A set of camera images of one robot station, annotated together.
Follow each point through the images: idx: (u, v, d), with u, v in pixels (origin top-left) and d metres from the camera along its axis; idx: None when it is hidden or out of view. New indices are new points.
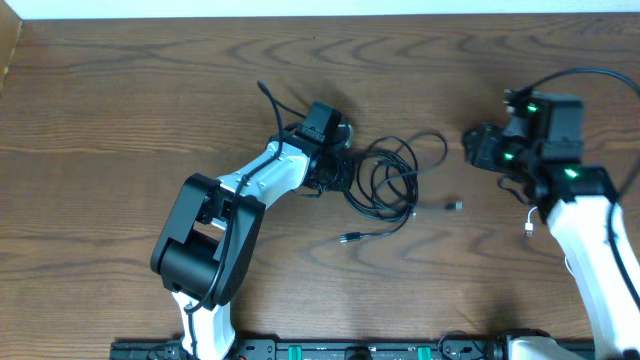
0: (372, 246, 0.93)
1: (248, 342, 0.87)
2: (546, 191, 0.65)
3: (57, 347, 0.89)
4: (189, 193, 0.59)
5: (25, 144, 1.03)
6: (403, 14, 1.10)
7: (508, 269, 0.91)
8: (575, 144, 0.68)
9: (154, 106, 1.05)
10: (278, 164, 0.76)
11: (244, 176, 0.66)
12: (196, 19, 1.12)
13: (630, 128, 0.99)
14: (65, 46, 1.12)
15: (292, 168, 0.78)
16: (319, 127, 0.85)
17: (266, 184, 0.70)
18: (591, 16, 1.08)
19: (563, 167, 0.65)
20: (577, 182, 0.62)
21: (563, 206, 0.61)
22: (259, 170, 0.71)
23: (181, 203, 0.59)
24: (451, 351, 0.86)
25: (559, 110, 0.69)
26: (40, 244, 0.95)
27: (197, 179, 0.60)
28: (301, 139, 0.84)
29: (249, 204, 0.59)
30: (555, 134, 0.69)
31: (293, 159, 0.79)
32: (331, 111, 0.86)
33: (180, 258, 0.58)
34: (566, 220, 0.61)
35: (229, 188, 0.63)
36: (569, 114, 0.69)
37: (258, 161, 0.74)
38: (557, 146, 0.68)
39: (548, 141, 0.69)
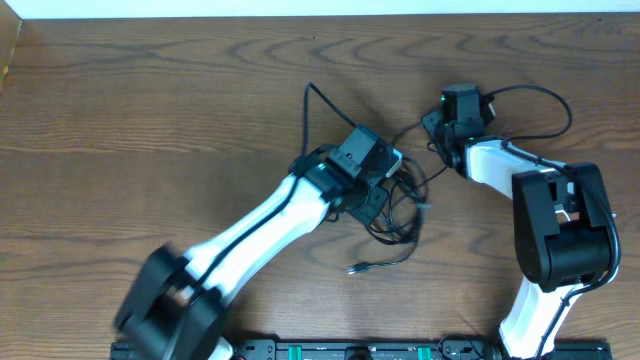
0: (372, 246, 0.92)
1: (248, 342, 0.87)
2: (460, 159, 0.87)
3: (58, 347, 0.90)
4: (151, 269, 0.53)
5: (24, 144, 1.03)
6: (403, 14, 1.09)
7: (508, 269, 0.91)
8: (477, 121, 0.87)
9: (154, 105, 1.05)
10: (274, 224, 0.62)
11: (217, 255, 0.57)
12: (195, 19, 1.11)
13: (629, 128, 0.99)
14: (65, 46, 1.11)
15: (297, 226, 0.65)
16: (357, 156, 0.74)
17: (248, 262, 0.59)
18: (590, 16, 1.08)
19: (468, 139, 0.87)
20: (479, 142, 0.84)
21: (470, 150, 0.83)
22: (243, 239, 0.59)
23: (142, 279, 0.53)
24: (451, 351, 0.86)
25: (461, 97, 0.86)
26: (40, 244, 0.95)
27: (166, 254, 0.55)
28: (330, 168, 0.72)
29: (212, 300, 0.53)
30: (462, 116, 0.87)
31: (302, 211, 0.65)
32: (376, 140, 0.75)
33: (142, 333, 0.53)
34: (474, 151, 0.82)
35: (196, 266, 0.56)
36: (469, 99, 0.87)
37: (257, 216, 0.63)
38: (464, 124, 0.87)
39: (457, 122, 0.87)
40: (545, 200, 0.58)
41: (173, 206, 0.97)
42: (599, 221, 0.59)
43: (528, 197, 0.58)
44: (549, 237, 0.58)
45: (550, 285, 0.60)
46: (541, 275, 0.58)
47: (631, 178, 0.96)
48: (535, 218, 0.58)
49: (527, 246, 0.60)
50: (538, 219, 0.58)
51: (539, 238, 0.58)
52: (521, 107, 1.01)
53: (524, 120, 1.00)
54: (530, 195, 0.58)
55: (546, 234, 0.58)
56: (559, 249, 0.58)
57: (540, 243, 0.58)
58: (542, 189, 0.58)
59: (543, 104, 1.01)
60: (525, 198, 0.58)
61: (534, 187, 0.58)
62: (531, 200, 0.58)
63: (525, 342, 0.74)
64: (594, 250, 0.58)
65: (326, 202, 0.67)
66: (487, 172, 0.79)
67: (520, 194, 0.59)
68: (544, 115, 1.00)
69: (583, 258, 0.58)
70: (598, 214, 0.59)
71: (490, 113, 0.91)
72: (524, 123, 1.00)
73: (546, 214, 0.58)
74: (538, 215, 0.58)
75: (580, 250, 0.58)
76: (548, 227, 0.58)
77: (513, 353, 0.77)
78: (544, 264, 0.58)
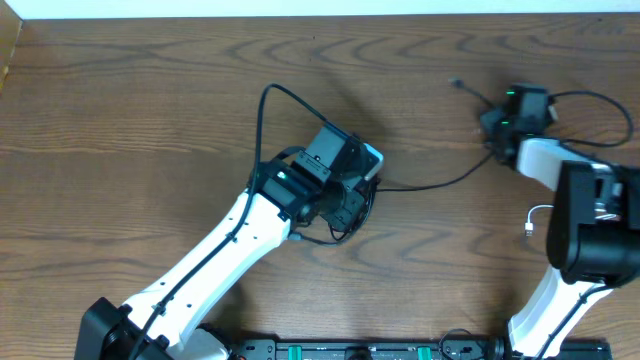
0: (372, 246, 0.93)
1: (248, 342, 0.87)
2: (513, 151, 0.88)
3: (57, 347, 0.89)
4: (91, 325, 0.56)
5: (25, 144, 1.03)
6: (403, 14, 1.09)
7: (508, 268, 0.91)
8: (538, 120, 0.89)
9: (154, 105, 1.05)
10: (225, 255, 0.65)
11: (159, 302, 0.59)
12: (195, 19, 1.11)
13: (630, 128, 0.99)
14: (66, 46, 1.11)
15: (255, 249, 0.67)
16: (326, 158, 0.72)
17: (193, 300, 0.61)
18: (590, 16, 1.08)
19: (527, 134, 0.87)
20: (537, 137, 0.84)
21: (524, 144, 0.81)
22: (188, 277, 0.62)
23: (85, 334, 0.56)
24: (451, 351, 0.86)
25: (529, 93, 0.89)
26: (40, 244, 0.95)
27: (102, 308, 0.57)
28: (296, 174, 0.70)
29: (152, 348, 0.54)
30: (526, 111, 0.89)
31: (256, 235, 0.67)
32: (345, 140, 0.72)
33: None
34: (530, 141, 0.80)
35: (135, 316, 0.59)
36: (536, 98, 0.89)
37: (208, 247, 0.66)
38: (527, 120, 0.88)
39: (520, 116, 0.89)
40: (589, 192, 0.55)
41: (173, 206, 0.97)
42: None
43: (573, 183, 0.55)
44: (584, 226, 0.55)
45: (572, 274, 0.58)
46: (564, 262, 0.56)
47: None
48: (573, 204, 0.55)
49: (560, 232, 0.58)
50: (576, 207, 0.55)
51: (573, 225, 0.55)
52: None
53: None
54: (574, 182, 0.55)
55: (581, 224, 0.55)
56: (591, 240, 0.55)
57: (573, 231, 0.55)
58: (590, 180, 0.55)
59: None
60: (570, 183, 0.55)
61: (578, 175, 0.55)
62: (575, 186, 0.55)
63: (529, 338, 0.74)
64: (630, 251, 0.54)
65: (286, 218, 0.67)
66: (536, 162, 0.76)
67: (565, 178, 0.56)
68: None
69: (615, 255, 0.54)
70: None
71: (552, 116, 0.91)
72: None
73: (585, 204, 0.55)
74: (576, 202, 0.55)
75: (612, 249, 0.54)
76: (585, 217, 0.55)
77: (515, 348, 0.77)
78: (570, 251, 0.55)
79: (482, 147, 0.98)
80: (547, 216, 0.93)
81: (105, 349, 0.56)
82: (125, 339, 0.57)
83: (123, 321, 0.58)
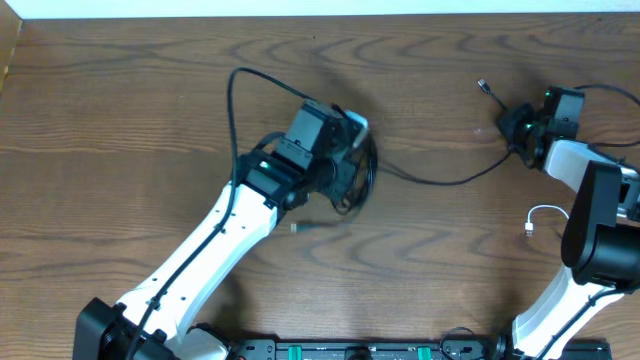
0: (371, 246, 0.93)
1: (248, 342, 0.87)
2: (542, 151, 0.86)
3: (57, 347, 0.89)
4: (86, 325, 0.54)
5: (25, 144, 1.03)
6: (403, 14, 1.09)
7: (508, 269, 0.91)
8: (573, 123, 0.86)
9: (154, 105, 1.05)
10: (215, 246, 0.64)
11: (153, 297, 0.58)
12: (195, 19, 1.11)
13: (630, 128, 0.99)
14: (65, 45, 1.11)
15: (245, 239, 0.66)
16: (305, 143, 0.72)
17: (188, 293, 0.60)
18: (591, 16, 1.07)
19: (560, 136, 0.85)
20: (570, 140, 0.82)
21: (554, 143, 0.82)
22: (180, 271, 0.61)
23: (80, 335, 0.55)
24: (451, 351, 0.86)
25: (565, 95, 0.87)
26: (40, 244, 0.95)
27: (97, 308, 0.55)
28: (277, 162, 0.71)
29: (153, 348, 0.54)
30: (559, 113, 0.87)
31: (244, 224, 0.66)
32: (322, 121, 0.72)
33: None
34: (560, 143, 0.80)
35: (130, 315, 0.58)
36: (573, 100, 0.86)
37: (197, 240, 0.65)
38: (561, 123, 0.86)
39: (553, 118, 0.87)
40: (612, 194, 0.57)
41: (173, 206, 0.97)
42: None
43: (598, 183, 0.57)
44: (601, 227, 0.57)
45: (582, 274, 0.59)
46: (578, 260, 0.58)
47: None
48: (596, 204, 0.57)
49: (576, 232, 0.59)
50: (599, 207, 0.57)
51: (590, 225, 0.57)
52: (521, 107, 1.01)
53: None
54: (599, 183, 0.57)
55: (600, 223, 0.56)
56: (609, 240, 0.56)
57: (590, 230, 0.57)
58: (614, 183, 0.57)
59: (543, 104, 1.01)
60: (595, 183, 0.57)
61: (603, 177, 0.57)
62: (599, 187, 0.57)
63: (533, 337, 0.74)
64: None
65: (273, 204, 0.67)
66: (565, 165, 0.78)
67: (590, 179, 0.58)
68: None
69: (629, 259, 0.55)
70: None
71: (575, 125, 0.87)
72: None
73: (608, 205, 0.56)
74: (599, 202, 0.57)
75: (629, 251, 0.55)
76: (606, 218, 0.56)
77: (517, 346, 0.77)
78: (585, 250, 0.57)
79: (482, 147, 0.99)
80: (547, 216, 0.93)
81: (101, 349, 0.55)
82: (121, 338, 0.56)
83: (118, 319, 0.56)
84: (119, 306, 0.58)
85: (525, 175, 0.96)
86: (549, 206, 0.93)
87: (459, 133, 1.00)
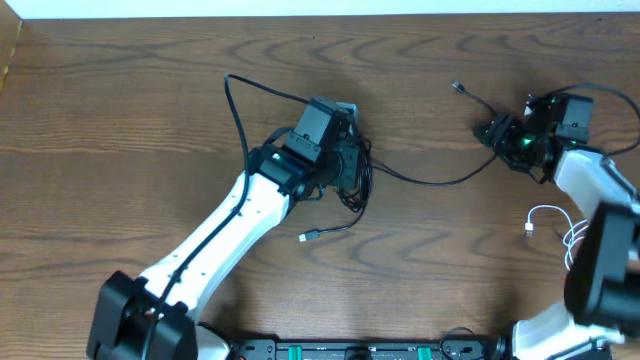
0: (371, 246, 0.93)
1: (248, 342, 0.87)
2: (553, 158, 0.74)
3: (57, 347, 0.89)
4: (109, 298, 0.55)
5: (25, 144, 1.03)
6: (403, 14, 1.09)
7: (508, 269, 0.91)
8: (583, 130, 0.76)
9: (154, 105, 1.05)
10: (234, 227, 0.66)
11: (175, 270, 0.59)
12: (195, 19, 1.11)
13: (630, 128, 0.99)
14: (65, 45, 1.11)
15: (259, 224, 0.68)
16: (314, 135, 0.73)
17: (209, 270, 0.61)
18: (591, 16, 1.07)
19: (570, 140, 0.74)
20: (583, 148, 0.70)
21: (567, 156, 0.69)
22: (201, 248, 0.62)
23: (103, 307, 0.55)
24: (451, 351, 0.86)
25: (573, 100, 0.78)
26: (40, 244, 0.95)
27: (120, 281, 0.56)
28: (287, 155, 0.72)
29: (175, 320, 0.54)
30: (567, 118, 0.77)
31: (259, 209, 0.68)
32: (331, 114, 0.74)
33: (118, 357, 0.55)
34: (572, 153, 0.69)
35: (152, 289, 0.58)
36: (581, 105, 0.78)
37: (213, 223, 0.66)
38: (570, 127, 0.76)
39: (561, 123, 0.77)
40: (622, 240, 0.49)
41: (173, 206, 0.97)
42: None
43: (607, 229, 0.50)
44: (610, 278, 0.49)
45: (587, 321, 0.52)
46: (583, 308, 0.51)
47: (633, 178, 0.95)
48: (604, 249, 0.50)
49: (581, 277, 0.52)
50: (607, 254, 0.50)
51: (597, 275, 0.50)
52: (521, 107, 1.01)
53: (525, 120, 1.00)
54: (608, 228, 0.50)
55: (606, 273, 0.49)
56: (617, 290, 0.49)
57: (596, 279, 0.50)
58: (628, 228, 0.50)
59: None
60: (604, 224, 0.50)
61: (613, 221, 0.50)
62: (607, 232, 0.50)
63: (532, 351, 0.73)
64: None
65: (285, 194, 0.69)
66: (575, 183, 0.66)
67: (599, 219, 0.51)
68: None
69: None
70: None
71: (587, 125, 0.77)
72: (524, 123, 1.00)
73: (618, 252, 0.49)
74: (607, 247, 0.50)
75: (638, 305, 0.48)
76: (614, 266, 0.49)
77: (517, 354, 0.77)
78: (590, 295, 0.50)
79: (482, 147, 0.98)
80: (548, 216, 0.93)
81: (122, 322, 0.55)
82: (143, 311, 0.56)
83: (139, 293, 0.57)
84: (140, 280, 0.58)
85: (525, 175, 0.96)
86: (549, 206, 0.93)
87: (459, 133, 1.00)
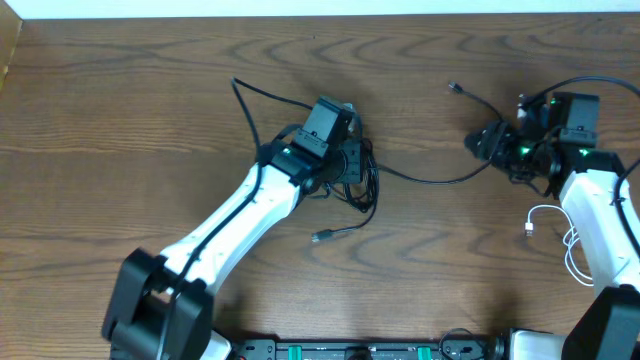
0: (371, 246, 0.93)
1: (248, 342, 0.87)
2: (559, 169, 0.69)
3: (57, 347, 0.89)
4: (128, 274, 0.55)
5: (24, 144, 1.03)
6: (403, 14, 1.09)
7: (508, 268, 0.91)
8: (590, 133, 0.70)
9: (154, 105, 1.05)
10: (249, 212, 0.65)
11: (195, 249, 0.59)
12: (195, 19, 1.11)
13: (630, 128, 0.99)
14: (65, 46, 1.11)
15: (272, 211, 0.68)
16: (322, 132, 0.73)
17: (226, 250, 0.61)
18: (591, 16, 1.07)
19: (578, 149, 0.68)
20: (591, 164, 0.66)
21: (578, 177, 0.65)
22: (218, 230, 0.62)
23: (123, 281, 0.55)
24: (451, 351, 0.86)
25: (576, 100, 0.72)
26: (40, 244, 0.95)
27: (142, 257, 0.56)
28: (296, 150, 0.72)
29: (195, 293, 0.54)
30: (572, 121, 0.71)
31: (272, 197, 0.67)
32: (338, 112, 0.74)
33: (136, 334, 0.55)
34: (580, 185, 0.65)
35: (172, 266, 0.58)
36: (586, 106, 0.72)
37: (227, 208, 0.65)
38: (575, 131, 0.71)
39: (566, 127, 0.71)
40: (626, 334, 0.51)
41: (173, 206, 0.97)
42: None
43: (612, 324, 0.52)
44: None
45: None
46: None
47: (632, 178, 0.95)
48: (607, 343, 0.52)
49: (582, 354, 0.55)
50: (611, 349, 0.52)
51: None
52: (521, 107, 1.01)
53: None
54: (613, 321, 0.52)
55: None
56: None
57: None
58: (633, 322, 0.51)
59: None
60: (608, 318, 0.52)
61: (618, 316, 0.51)
62: (611, 324, 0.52)
63: None
64: None
65: (296, 186, 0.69)
66: (580, 217, 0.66)
67: (604, 310, 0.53)
68: None
69: None
70: None
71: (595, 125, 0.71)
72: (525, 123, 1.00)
73: (620, 346, 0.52)
74: (611, 343, 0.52)
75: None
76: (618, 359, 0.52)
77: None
78: None
79: None
80: (548, 216, 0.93)
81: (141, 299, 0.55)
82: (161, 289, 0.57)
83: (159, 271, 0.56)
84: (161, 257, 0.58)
85: None
86: (550, 206, 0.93)
87: (459, 132, 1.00)
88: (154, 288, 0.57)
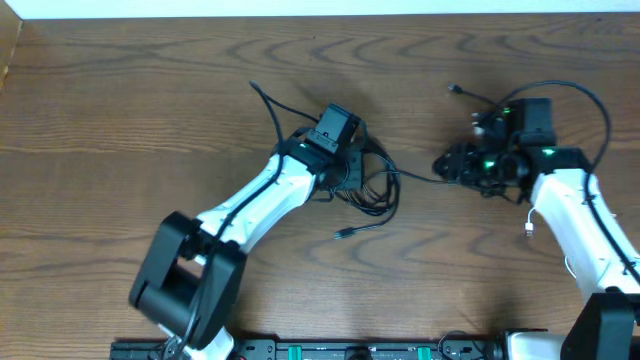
0: (371, 246, 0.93)
1: (248, 342, 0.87)
2: (527, 171, 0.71)
3: (57, 347, 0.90)
4: (166, 236, 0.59)
5: (25, 144, 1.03)
6: (403, 14, 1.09)
7: (508, 268, 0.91)
8: (547, 133, 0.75)
9: (154, 105, 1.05)
10: (275, 189, 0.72)
11: (229, 214, 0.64)
12: (195, 19, 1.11)
13: (630, 128, 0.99)
14: (65, 46, 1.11)
15: (291, 193, 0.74)
16: (333, 133, 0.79)
17: (256, 220, 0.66)
18: (591, 16, 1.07)
19: (540, 149, 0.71)
20: (555, 160, 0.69)
21: (545, 178, 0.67)
22: (249, 202, 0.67)
23: (159, 242, 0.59)
24: (451, 351, 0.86)
25: (529, 105, 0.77)
26: (40, 244, 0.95)
27: (178, 219, 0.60)
28: (310, 148, 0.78)
29: (229, 252, 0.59)
30: (530, 126, 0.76)
31: (293, 181, 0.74)
32: (348, 116, 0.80)
33: (166, 298, 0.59)
34: (548, 192, 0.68)
35: (208, 228, 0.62)
36: (540, 110, 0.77)
37: (253, 186, 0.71)
38: (534, 134, 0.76)
39: (524, 132, 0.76)
40: (620, 340, 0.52)
41: (173, 206, 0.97)
42: None
43: (605, 332, 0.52)
44: None
45: None
46: None
47: (632, 178, 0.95)
48: (605, 354, 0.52)
49: None
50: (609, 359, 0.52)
51: None
52: None
53: None
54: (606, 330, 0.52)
55: None
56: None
57: None
58: (623, 328, 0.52)
59: None
60: (600, 328, 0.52)
61: (611, 323, 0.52)
62: (606, 334, 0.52)
63: None
64: None
65: (313, 175, 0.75)
66: (558, 220, 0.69)
67: (595, 318, 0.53)
68: None
69: None
70: None
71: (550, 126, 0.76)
72: None
73: (617, 352, 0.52)
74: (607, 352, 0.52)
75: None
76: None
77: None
78: None
79: None
80: None
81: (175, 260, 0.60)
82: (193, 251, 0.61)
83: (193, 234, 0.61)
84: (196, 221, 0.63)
85: None
86: None
87: (460, 132, 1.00)
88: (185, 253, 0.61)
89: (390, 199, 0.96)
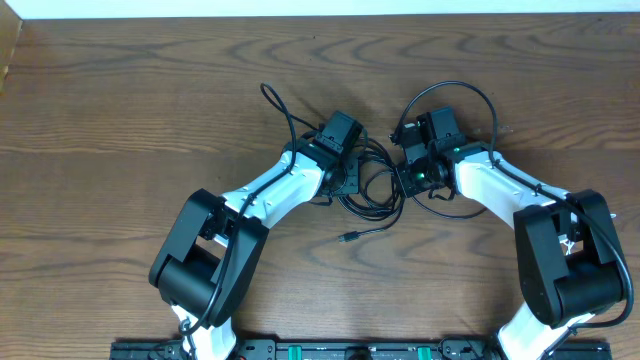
0: (371, 246, 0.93)
1: (248, 342, 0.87)
2: (447, 171, 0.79)
3: (57, 347, 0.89)
4: (192, 210, 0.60)
5: (25, 144, 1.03)
6: (403, 14, 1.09)
7: (508, 269, 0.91)
8: (457, 135, 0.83)
9: (154, 105, 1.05)
10: (290, 178, 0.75)
11: (249, 195, 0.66)
12: (195, 19, 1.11)
13: (630, 128, 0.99)
14: (66, 46, 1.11)
15: (305, 183, 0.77)
16: (339, 138, 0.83)
17: (274, 203, 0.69)
18: (590, 16, 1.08)
19: (452, 149, 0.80)
20: (464, 153, 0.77)
21: (459, 166, 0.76)
22: (267, 187, 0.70)
23: (185, 217, 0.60)
24: (451, 351, 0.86)
25: (436, 116, 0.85)
26: (40, 244, 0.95)
27: (202, 195, 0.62)
28: (318, 149, 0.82)
29: (252, 227, 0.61)
30: (439, 132, 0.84)
31: (306, 173, 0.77)
32: (353, 123, 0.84)
33: (183, 276, 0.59)
34: (464, 169, 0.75)
35: (232, 206, 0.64)
36: (442, 117, 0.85)
37: (269, 174, 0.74)
38: (445, 139, 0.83)
39: (437, 138, 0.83)
40: (551, 243, 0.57)
41: (173, 206, 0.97)
42: (607, 257, 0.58)
43: (534, 239, 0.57)
44: (559, 280, 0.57)
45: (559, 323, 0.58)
46: (552, 315, 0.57)
47: (632, 177, 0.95)
48: (544, 261, 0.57)
49: (535, 289, 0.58)
50: (549, 267, 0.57)
51: (549, 283, 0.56)
52: (521, 107, 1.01)
53: (525, 119, 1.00)
54: (535, 237, 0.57)
55: (554, 278, 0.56)
56: (570, 285, 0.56)
57: (551, 288, 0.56)
58: (549, 233, 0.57)
59: (542, 104, 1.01)
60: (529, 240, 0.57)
61: (537, 228, 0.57)
62: (537, 242, 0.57)
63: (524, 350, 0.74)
64: (602, 284, 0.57)
65: (323, 170, 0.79)
66: (485, 193, 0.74)
67: (524, 235, 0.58)
68: (544, 115, 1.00)
69: (593, 293, 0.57)
70: (606, 250, 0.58)
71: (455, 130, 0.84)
72: (524, 123, 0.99)
73: (553, 255, 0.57)
74: (544, 257, 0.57)
75: (591, 287, 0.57)
76: (555, 269, 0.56)
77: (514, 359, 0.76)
78: (553, 302, 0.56)
79: None
80: None
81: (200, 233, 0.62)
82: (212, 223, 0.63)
83: (218, 209, 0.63)
84: (222, 198, 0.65)
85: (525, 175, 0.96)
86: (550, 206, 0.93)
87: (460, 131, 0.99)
88: (206, 230, 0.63)
89: (396, 205, 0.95)
